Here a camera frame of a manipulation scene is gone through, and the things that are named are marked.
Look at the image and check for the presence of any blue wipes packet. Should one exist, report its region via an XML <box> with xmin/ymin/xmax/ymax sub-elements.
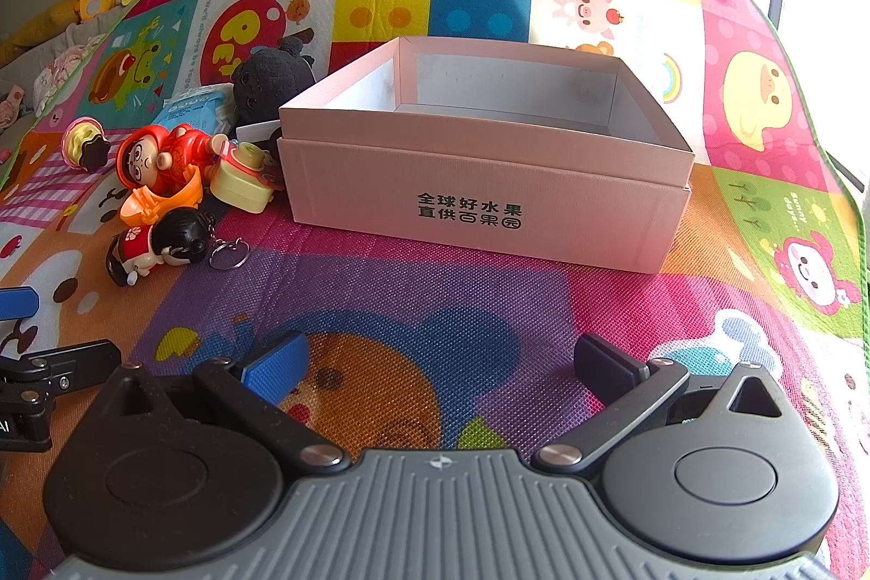
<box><xmin>153</xmin><ymin>84</ymin><xmax>237</xmax><ymax>130</ymax></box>

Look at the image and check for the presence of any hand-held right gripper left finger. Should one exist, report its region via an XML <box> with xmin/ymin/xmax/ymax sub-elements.
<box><xmin>95</xmin><ymin>330</ymin><xmax>347</xmax><ymax>479</ymax></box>

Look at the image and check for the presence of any pink cardboard box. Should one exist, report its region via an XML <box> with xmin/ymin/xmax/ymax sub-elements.
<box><xmin>277</xmin><ymin>36</ymin><xmax>695</xmax><ymax>275</ymax></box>

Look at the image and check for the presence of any orange plastic shell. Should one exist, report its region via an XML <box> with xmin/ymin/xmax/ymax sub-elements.
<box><xmin>119</xmin><ymin>165</ymin><xmax>205</xmax><ymax>228</ymax></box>

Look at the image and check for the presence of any black-haired doll keychain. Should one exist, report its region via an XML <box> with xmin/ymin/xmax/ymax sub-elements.
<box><xmin>105</xmin><ymin>206</ymin><xmax>250</xmax><ymax>288</ymax></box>

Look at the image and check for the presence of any black plush toy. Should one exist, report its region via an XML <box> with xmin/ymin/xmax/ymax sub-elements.
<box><xmin>231</xmin><ymin>28</ymin><xmax>320</xmax><ymax>173</ymax></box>

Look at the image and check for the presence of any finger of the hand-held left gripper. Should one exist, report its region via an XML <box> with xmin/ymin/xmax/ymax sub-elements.
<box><xmin>0</xmin><ymin>339</ymin><xmax>125</xmax><ymax>411</ymax></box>
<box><xmin>0</xmin><ymin>285</ymin><xmax>36</xmax><ymax>317</ymax></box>

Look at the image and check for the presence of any red hooded figurine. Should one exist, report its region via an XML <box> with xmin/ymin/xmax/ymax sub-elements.
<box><xmin>114</xmin><ymin>123</ymin><xmax>233</xmax><ymax>195</ymax></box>

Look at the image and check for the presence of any small pink cloth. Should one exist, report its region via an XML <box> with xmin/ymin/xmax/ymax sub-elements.
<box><xmin>0</xmin><ymin>85</ymin><xmax>28</xmax><ymax>131</ymax></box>

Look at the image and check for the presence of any pink patterned cloth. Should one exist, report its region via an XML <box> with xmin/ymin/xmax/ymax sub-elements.
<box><xmin>33</xmin><ymin>42</ymin><xmax>103</xmax><ymax>107</ymax></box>

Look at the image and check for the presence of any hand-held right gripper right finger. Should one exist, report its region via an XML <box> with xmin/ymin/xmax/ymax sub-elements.
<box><xmin>533</xmin><ymin>334</ymin><xmax>793</xmax><ymax>479</ymax></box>

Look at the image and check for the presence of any colourful cartoon play mat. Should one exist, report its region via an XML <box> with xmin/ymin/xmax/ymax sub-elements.
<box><xmin>0</xmin><ymin>0</ymin><xmax>870</xmax><ymax>580</ymax></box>

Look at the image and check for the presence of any yellow plush pillow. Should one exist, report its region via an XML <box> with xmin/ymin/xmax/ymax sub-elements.
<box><xmin>0</xmin><ymin>0</ymin><xmax>79</xmax><ymax>66</ymax></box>

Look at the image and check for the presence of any pink capsule toy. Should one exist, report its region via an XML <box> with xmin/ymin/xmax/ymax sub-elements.
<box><xmin>63</xmin><ymin>116</ymin><xmax>111</xmax><ymax>172</ymax></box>

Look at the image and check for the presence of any pale yellow plastic toy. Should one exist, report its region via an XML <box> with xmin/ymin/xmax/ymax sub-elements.
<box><xmin>209</xmin><ymin>141</ymin><xmax>276</xmax><ymax>216</ymax></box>

